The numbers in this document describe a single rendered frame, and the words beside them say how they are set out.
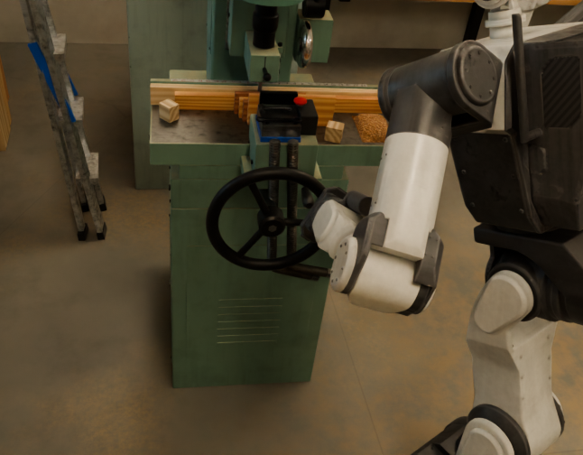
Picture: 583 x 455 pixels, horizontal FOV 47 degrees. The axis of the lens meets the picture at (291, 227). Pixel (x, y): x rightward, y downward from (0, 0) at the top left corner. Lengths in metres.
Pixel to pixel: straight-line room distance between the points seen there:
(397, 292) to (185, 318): 1.12
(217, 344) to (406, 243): 1.23
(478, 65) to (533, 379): 0.67
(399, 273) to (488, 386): 0.56
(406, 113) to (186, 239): 0.93
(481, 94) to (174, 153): 0.84
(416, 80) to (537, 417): 0.75
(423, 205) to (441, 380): 1.50
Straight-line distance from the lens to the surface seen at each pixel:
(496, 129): 1.05
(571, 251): 1.15
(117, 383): 2.22
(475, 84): 0.94
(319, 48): 1.85
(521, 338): 1.33
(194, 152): 1.59
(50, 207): 2.90
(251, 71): 1.62
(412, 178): 0.90
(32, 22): 2.30
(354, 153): 1.65
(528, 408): 1.41
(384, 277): 0.90
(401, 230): 0.88
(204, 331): 1.99
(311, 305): 1.96
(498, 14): 1.16
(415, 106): 0.95
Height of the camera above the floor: 1.74
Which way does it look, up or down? 39 degrees down
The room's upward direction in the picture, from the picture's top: 8 degrees clockwise
